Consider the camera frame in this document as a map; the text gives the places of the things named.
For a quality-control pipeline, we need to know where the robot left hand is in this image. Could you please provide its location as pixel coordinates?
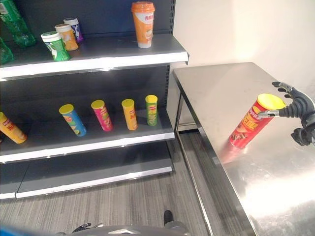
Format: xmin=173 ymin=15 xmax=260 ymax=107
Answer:
xmin=72 ymin=222 xmax=105 ymax=233

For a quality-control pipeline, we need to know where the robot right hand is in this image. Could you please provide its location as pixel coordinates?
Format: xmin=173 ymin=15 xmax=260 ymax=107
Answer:
xmin=257 ymin=81 xmax=315 ymax=129

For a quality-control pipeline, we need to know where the red chip can yellow lid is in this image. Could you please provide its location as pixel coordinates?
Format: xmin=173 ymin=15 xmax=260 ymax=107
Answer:
xmin=228 ymin=93 xmax=287 ymax=149

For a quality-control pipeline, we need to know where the grey shelf board white edge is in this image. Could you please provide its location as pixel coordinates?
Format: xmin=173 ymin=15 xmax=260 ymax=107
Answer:
xmin=0 ymin=33 xmax=190 ymax=82
xmin=0 ymin=157 xmax=173 ymax=200
xmin=0 ymin=108 xmax=176 ymax=164

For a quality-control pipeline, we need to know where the blue object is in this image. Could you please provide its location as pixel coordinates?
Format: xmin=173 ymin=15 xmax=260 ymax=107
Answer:
xmin=0 ymin=227 xmax=59 ymax=236

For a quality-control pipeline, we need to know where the stainless steel table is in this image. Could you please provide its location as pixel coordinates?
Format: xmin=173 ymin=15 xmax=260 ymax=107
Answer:
xmin=172 ymin=61 xmax=315 ymax=236

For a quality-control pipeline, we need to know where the robot dark foot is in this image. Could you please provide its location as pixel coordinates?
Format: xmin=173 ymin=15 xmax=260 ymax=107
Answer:
xmin=163 ymin=209 xmax=174 ymax=225

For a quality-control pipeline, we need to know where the robot silver leg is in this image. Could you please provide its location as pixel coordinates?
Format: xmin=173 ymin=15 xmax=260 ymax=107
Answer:
xmin=164 ymin=220 xmax=189 ymax=233

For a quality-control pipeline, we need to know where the blue chip can yellow lid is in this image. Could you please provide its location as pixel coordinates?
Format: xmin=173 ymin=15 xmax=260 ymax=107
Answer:
xmin=59 ymin=104 xmax=88 ymax=137

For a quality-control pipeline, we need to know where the pink chip can yellow lid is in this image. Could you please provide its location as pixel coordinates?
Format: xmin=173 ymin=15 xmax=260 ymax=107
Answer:
xmin=91 ymin=99 xmax=114 ymax=132

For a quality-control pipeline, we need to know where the orange chip can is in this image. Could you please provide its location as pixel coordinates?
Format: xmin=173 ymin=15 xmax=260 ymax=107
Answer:
xmin=0 ymin=112 xmax=28 ymax=144

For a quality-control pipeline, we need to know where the green chip can yellow lid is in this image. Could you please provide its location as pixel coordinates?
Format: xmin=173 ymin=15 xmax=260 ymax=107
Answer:
xmin=145 ymin=94 xmax=158 ymax=127

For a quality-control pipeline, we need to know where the dark grey shelf unit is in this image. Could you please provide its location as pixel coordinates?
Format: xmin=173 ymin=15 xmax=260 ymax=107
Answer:
xmin=0 ymin=0 xmax=190 ymax=200

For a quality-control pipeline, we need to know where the orange milk tea cup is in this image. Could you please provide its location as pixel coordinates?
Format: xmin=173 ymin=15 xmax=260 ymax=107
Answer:
xmin=130 ymin=1 xmax=157 ymax=49

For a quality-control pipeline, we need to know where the green gum bottle white lid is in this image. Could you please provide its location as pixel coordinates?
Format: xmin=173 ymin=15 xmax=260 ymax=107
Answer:
xmin=40 ymin=31 xmax=71 ymax=62

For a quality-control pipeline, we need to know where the orange gum bottle white lid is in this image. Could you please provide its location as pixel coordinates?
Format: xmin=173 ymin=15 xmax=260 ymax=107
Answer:
xmin=54 ymin=23 xmax=80 ymax=52

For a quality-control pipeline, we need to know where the purple gum bottle white lid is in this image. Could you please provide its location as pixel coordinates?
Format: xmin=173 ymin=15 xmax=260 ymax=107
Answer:
xmin=63 ymin=17 xmax=85 ymax=44

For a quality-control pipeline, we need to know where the large green plastic bottle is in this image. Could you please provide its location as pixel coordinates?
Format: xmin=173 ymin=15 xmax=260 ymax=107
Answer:
xmin=0 ymin=0 xmax=37 ymax=49

